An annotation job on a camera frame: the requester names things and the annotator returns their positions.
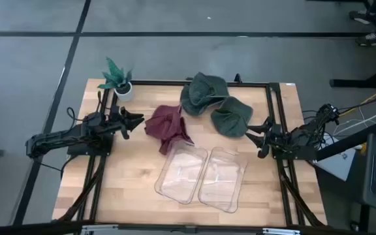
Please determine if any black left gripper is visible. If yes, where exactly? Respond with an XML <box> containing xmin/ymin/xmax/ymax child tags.
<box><xmin>108</xmin><ymin>105</ymin><xmax>145</xmax><ymax>140</ymax></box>

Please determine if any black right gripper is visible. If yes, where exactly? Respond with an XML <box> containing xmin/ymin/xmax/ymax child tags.
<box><xmin>245</xmin><ymin>117</ymin><xmax>285</xmax><ymax>159</ymax></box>

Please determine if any maroon baseball cap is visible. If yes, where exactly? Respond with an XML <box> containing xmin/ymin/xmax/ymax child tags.
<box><xmin>157</xmin><ymin>116</ymin><xmax>195</xmax><ymax>156</ymax></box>
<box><xmin>144</xmin><ymin>104</ymin><xmax>185</xmax><ymax>143</ymax></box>

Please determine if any dark green baseball cap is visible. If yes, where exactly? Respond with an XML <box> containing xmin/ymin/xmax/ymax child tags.
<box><xmin>180</xmin><ymin>71</ymin><xmax>230</xmax><ymax>117</ymax></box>
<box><xmin>210</xmin><ymin>96</ymin><xmax>254</xmax><ymax>138</ymax></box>

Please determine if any clear plastic storage bin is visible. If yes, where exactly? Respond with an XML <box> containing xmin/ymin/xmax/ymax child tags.
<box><xmin>197</xmin><ymin>146</ymin><xmax>249</xmax><ymax>214</ymax></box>
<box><xmin>154</xmin><ymin>140</ymin><xmax>208</xmax><ymax>205</ymax></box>

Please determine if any white plant pot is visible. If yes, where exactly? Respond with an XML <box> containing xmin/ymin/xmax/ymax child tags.
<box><xmin>114</xmin><ymin>81</ymin><xmax>134</xmax><ymax>102</ymax></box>

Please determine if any artificial green leafy plant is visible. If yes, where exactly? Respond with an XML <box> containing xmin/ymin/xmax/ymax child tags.
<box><xmin>97</xmin><ymin>57</ymin><xmax>133</xmax><ymax>91</ymax></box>

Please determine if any white paper sheet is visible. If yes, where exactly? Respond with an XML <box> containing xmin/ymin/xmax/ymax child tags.
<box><xmin>315</xmin><ymin>135</ymin><xmax>360</xmax><ymax>182</ymax></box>

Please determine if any black desk edge bar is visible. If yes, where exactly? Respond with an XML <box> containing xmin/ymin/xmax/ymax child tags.
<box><xmin>315</xmin><ymin>121</ymin><xmax>376</xmax><ymax>163</ymax></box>

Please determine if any black desk foot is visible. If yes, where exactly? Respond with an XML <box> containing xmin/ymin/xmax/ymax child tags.
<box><xmin>330</xmin><ymin>67</ymin><xmax>376</xmax><ymax>89</ymax></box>

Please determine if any black desk leg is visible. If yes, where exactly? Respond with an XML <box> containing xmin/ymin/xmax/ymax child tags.
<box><xmin>351</xmin><ymin>204</ymin><xmax>371</xmax><ymax>233</ymax></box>

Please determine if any person's shoe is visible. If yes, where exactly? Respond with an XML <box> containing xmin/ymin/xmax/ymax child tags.
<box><xmin>349</xmin><ymin>9</ymin><xmax>376</xmax><ymax>25</ymax></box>
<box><xmin>354</xmin><ymin>31</ymin><xmax>376</xmax><ymax>47</ymax></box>

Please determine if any black aluminium table frame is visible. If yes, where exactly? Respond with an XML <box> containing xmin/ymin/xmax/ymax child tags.
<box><xmin>57</xmin><ymin>79</ymin><xmax>326</xmax><ymax>229</ymax></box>

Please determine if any thin black cable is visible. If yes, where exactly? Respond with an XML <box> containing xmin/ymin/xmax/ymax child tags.
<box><xmin>33</xmin><ymin>153</ymin><xmax>76</xmax><ymax>179</ymax></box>

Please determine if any silver metal bracket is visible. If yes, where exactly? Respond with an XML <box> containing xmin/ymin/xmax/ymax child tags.
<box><xmin>81</xmin><ymin>224</ymin><xmax>123</xmax><ymax>235</ymax></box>
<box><xmin>262</xmin><ymin>227</ymin><xmax>302</xmax><ymax>235</ymax></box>

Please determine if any yellow cable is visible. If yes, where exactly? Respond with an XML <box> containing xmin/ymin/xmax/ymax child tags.
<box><xmin>339</xmin><ymin>86</ymin><xmax>376</xmax><ymax>118</ymax></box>

